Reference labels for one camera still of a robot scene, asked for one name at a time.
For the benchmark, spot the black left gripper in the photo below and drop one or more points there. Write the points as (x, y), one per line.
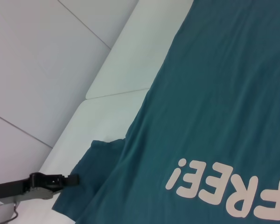
(9, 189)

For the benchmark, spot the teal blue printed t-shirt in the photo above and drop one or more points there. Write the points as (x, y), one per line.
(200, 93)

